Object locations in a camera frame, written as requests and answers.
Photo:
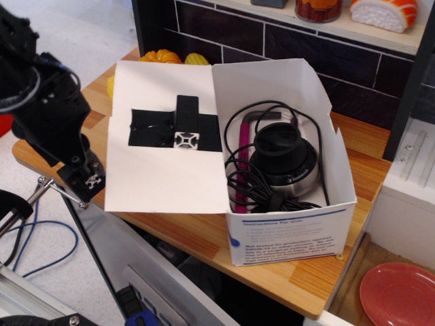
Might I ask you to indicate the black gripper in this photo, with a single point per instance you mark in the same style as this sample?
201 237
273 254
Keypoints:
51 122

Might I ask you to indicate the white cardboard box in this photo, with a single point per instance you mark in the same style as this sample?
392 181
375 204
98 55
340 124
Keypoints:
143 179

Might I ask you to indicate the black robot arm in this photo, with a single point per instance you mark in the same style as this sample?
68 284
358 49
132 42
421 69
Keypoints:
19 80

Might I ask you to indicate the white cabinet drawer front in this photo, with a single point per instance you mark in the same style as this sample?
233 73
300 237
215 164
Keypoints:
181 291

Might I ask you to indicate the red box on floor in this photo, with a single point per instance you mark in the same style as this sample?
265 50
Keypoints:
5 124

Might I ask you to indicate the yellow toy corn left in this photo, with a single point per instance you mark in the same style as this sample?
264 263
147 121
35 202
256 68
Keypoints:
110 86

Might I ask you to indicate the yellow toy corn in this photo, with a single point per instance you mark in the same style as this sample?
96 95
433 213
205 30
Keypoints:
110 86
196 59

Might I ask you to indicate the orange toy pumpkin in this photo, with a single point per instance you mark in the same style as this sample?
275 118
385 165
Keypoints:
161 56

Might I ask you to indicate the yellow toy corn right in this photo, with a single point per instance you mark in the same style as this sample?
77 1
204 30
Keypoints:
196 59

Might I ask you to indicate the black 3D mouse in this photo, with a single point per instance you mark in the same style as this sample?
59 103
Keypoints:
287 162

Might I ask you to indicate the dark grey object on shelf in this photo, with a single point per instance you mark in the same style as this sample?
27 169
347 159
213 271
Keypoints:
279 4

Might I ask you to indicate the red orange can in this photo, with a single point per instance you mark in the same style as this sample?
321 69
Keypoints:
318 11

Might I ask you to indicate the red plate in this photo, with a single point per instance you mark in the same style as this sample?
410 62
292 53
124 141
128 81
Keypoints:
398 294

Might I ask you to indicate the toy salmon sushi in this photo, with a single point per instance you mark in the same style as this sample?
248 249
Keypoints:
391 15

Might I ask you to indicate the wooden shelf board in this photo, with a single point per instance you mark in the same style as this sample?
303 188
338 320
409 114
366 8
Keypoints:
407 42

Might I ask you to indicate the metal clamp with black handle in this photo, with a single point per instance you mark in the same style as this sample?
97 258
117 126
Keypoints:
21 209

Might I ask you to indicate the black aluminium extrusion handle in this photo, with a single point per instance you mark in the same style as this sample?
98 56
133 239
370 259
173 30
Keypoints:
186 119

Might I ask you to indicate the aluminium frame corner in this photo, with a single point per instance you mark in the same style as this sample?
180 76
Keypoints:
24 304

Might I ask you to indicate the magenta handled hex key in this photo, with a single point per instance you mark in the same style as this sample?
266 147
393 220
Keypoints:
243 154

